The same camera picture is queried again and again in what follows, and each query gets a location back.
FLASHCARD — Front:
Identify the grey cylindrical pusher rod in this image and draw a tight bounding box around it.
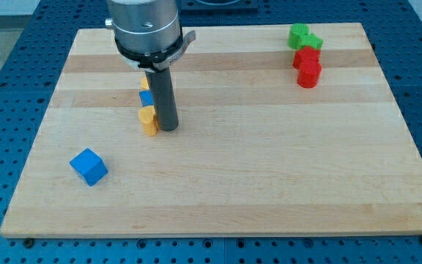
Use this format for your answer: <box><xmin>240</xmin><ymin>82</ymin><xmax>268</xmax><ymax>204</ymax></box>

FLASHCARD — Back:
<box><xmin>146</xmin><ymin>68</ymin><xmax>179</xmax><ymax>131</ymax></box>

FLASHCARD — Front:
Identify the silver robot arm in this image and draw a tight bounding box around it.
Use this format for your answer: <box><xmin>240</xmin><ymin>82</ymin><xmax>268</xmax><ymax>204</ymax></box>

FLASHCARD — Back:
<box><xmin>105</xmin><ymin>0</ymin><xmax>196</xmax><ymax>131</ymax></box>

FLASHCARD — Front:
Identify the yellow wooden heart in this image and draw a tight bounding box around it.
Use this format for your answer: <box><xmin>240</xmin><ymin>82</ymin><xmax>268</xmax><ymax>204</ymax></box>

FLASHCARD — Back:
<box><xmin>138</xmin><ymin>106</ymin><xmax>159</xmax><ymax>136</ymax></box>

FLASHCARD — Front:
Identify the blue wooden cube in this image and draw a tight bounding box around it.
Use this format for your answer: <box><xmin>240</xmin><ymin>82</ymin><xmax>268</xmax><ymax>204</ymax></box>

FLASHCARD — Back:
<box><xmin>69</xmin><ymin>148</ymin><xmax>108</xmax><ymax>186</ymax></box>

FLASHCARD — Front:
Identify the small yellow wooden block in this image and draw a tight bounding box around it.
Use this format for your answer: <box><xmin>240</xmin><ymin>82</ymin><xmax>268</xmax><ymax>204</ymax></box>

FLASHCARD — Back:
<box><xmin>140</xmin><ymin>76</ymin><xmax>149</xmax><ymax>90</ymax></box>

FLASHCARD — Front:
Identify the small blue wooden block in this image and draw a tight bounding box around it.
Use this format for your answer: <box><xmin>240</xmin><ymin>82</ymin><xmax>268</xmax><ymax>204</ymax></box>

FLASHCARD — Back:
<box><xmin>138</xmin><ymin>90</ymin><xmax>154</xmax><ymax>107</ymax></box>

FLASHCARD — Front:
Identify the light wooden board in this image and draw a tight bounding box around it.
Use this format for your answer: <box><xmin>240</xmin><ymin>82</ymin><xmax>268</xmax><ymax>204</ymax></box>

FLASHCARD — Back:
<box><xmin>0</xmin><ymin>23</ymin><xmax>422</xmax><ymax>238</ymax></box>

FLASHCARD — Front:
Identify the green wooden cylinder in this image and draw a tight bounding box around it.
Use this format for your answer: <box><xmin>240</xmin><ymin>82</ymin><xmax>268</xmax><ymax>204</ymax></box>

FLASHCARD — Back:
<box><xmin>287</xmin><ymin>23</ymin><xmax>310</xmax><ymax>50</ymax></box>

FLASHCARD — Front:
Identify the red wooden cylinder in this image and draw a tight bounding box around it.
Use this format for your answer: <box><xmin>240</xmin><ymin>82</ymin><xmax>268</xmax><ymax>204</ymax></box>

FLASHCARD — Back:
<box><xmin>297</xmin><ymin>60</ymin><xmax>322</xmax><ymax>89</ymax></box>

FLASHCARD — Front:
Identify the red wooden block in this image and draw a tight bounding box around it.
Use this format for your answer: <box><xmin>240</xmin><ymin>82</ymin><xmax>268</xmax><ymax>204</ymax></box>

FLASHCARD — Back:
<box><xmin>292</xmin><ymin>46</ymin><xmax>321</xmax><ymax>69</ymax></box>

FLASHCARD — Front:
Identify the green wooden star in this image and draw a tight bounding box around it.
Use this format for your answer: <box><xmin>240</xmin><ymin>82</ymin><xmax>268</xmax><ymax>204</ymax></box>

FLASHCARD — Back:
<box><xmin>299</xmin><ymin>33</ymin><xmax>323</xmax><ymax>50</ymax></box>

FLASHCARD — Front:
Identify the blue perforated metal table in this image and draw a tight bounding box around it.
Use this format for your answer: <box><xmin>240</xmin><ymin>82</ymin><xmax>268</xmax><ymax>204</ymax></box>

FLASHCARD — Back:
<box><xmin>0</xmin><ymin>0</ymin><xmax>422</xmax><ymax>263</ymax></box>

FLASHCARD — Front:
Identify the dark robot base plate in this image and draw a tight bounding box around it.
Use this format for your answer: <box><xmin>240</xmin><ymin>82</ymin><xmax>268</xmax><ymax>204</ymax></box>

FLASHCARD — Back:
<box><xmin>177</xmin><ymin>0</ymin><xmax>259</xmax><ymax>11</ymax></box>

